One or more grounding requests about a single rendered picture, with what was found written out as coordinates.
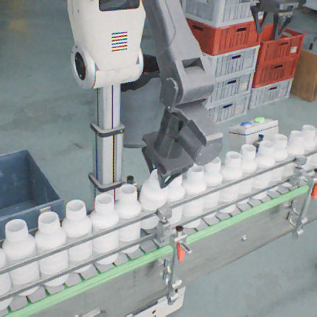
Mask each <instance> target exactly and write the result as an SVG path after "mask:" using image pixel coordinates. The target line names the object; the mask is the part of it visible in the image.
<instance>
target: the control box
mask: <svg viewBox="0 0 317 317"><path fill-rule="evenodd" d="M249 122H250V125H241V124H239V125H234V126H231V127H229V140H230V148H231V149H237V150H241V147H242V145H244V144H250V145H253V142H254V141H256V140H258V135H259V134H263V135H264V138H263V139H264V140H268V141H272V139H273V137H274V135H275V134H278V126H277V125H278V123H277V120H268V119H265V121H261V122H256V121H255V120H251V121H249Z"/></svg>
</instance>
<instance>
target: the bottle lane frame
mask: <svg viewBox="0 0 317 317"><path fill-rule="evenodd" d="M308 188H309V187H308V186H307V185H304V186H301V187H299V186H298V188H297V189H295V190H288V191H289V192H287V193H284V194H283V195H281V194H280V193H279V196H278V197H275V198H271V197H270V200H268V201H267V202H261V204H259V205H257V206H254V207H252V206H250V209H247V210H245V211H242V210H240V211H241V212H240V213H238V214H235V215H233V216H232V215H230V214H229V215H230V218H228V219H226V220H223V221H221V220H218V219H217V220H218V221H219V222H218V223H216V224H213V225H211V226H209V225H208V224H207V228H205V229H202V230H200V231H198V230H196V229H195V228H194V230H195V233H193V234H190V235H189V236H187V241H186V244H187V245H188V246H189V247H190V248H191V249H192V255H188V254H187V253H184V257H183V261H182V262H179V263H178V273H177V278H178V279H180V281H181V283H180V287H179V289H182V288H183V287H185V286H187V285H189V284H191V283H193V282H195V281H197V280H198V279H200V278H202V277H204V276H206V275H208V274H210V273H212V272H214V271H216V270H218V269H221V268H223V267H225V266H227V265H229V264H231V263H233V262H234V261H236V260H238V259H240V258H242V257H244V256H246V255H248V254H250V253H252V252H253V251H254V250H257V249H259V248H262V247H263V246H266V245H267V244H269V243H271V242H273V241H275V240H277V239H279V238H281V237H283V236H285V235H287V234H289V233H291V232H292V230H293V229H295V227H294V226H292V225H291V224H289V220H287V216H288V213H289V212H290V211H292V210H293V209H292V208H290V207H291V206H292V202H293V200H295V199H298V200H297V204H296V207H295V210H296V211H297V212H298V213H300V211H301V208H302V205H303V203H304V199H305V196H306V193H307V190H308ZM306 218H307V223H306V224H304V226H305V225H307V224H309V223H311V222H313V221H315V220H317V197H316V199H313V198H312V197H311V201H310V203H309V207H308V209H307V212H306ZM156 247H157V249H156V250H153V251H151V252H150V253H147V254H146V253H144V251H143V250H142V249H141V251H142V253H143V255H142V256H140V257H138V258H135V259H134V260H131V259H130V258H129V257H128V256H127V258H128V260H129V261H128V262H127V263H124V264H122V265H119V266H117V265H116V264H114V263H112V264H113V268H112V269H110V270H107V271H105V272H100V271H99V270H98V269H96V270H97V272H98V274H97V275H96V276H94V277H91V278H89V279H84V278H83V277H82V276H81V282H79V283H77V284H74V285H72V286H70V287H68V286H66V284H65V283H63V285H64V290H62V291H60V292H57V293H56V294H53V295H50V294H49V292H48V291H46V295H47V297H46V298H44V299H41V300H39V301H36V302H34V303H31V301H30V300H29V299H28V298H27V302H28V305H27V306H24V307H23V308H21V309H18V310H16V311H12V310H11V308H10V307H9V306H7V310H8V313H7V314H6V315H4V316H1V317H87V316H90V315H91V314H93V313H95V312H97V311H103V312H105V313H106V317H125V316H128V315H130V314H131V313H134V312H135V311H138V310H139V309H142V308H144V307H145V306H148V305H150V304H152V303H154V302H156V301H158V300H160V299H162V298H164V297H165V296H166V294H167V293H168V285H167V284H166V280H165V279H163V274H164V271H165V270H167V267H164V266H165V259H166V258H168V257H170V256H173V248H172V247H171V246H170V245H169V244H167V245H165V246H162V247H159V246H158V245H156ZM179 289H178V290H179Z"/></svg>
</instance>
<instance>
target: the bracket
mask: <svg viewBox="0 0 317 317"><path fill-rule="evenodd" d="M263 138H264V135H263V134H259V135H258V140H256V141H254V142H253V147H255V148H256V152H258V149H259V148H260V143H261V141H263V140H264V139H263ZM295 158H296V160H295V162H294V163H295V164H296V165H297V166H296V167H294V172H293V173H295V174H294V175H291V176H289V177H288V178H289V182H288V184H290V185H292V186H293V187H295V186H297V185H300V182H301V178H300V177H299V176H300V175H302V176H303V177H305V178H307V179H308V180H307V184H306V185H307V186H308V187H309V188H308V190H307V193H306V196H305V199H304V203H303V205H302V208H301V211H300V213H298V212H297V211H296V210H295V207H296V204H297V200H298V199H295V200H293V202H292V206H291V207H290V208H292V209H293V210H292V211H290V212H289V213H288V216H287V220H289V224H291V225H292V226H294V227H295V229H293V230H292V234H293V236H292V238H293V239H295V240H297V239H298V237H299V236H300V235H302V234H303V233H304V230H303V227H304V224H306V223H307V218H306V212H307V209H308V207H309V203H310V201H311V197H312V198H313V199H316V197H317V168H315V169H314V170H313V175H309V174H308V173H305V172H304V170H305V169H304V168H302V167H301V166H303V165H305V164H306V162H307V158H306V157H305V156H303V155H301V154H300V155H298V156H295ZM120 182H121V183H122V184H123V185H133V186H135V187H136V189H137V192H140V191H141V188H142V185H143V184H141V185H137V184H136V183H135V181H134V176H133V175H128V176H127V181H126V180H125V179H124V178H123V177H121V178H120ZM157 210H158V214H157V216H158V218H159V219H160V221H159V223H158V227H159V228H160V230H158V231H155V233H156V238H155V239H156V240H157V241H158V242H159V243H160V244H161V243H163V242H166V241H168V240H169V238H170V241H169V245H170V246H171V247H172V248H173V256H170V257H168V258H166V259H165V266H164V267H167V270H165V271H164V274H163V279H165V280H166V284H167V285H168V293H167V294H166V298H167V304H168V305H169V306H172V305H173V302H174V301H176V300H178V299H179V292H178V289H179V287H180V283H181V281H180V279H178V278H177V273H178V263H179V262H182V261H183V257H184V253H187V254H188V255H192V249H191V248H190V247H189V246H188V245H187V244H186V241H187V234H186V233H184V232H183V227H182V226H176V227H175V232H174V231H173V230H172V229H171V223H170V222H169V221H168V220H167V219H170V218H172V210H171V209H170V208H169V207H168V206H167V205H164V206H162V207H159V208H157ZM294 213H295V214H297V215H298V216H299V217H298V218H296V225H295V224H293V223H292V216H293V214H294ZM171 260H172V262H171ZM170 265H171V269H170ZM169 277H170V279H169V280H168V278H169Z"/></svg>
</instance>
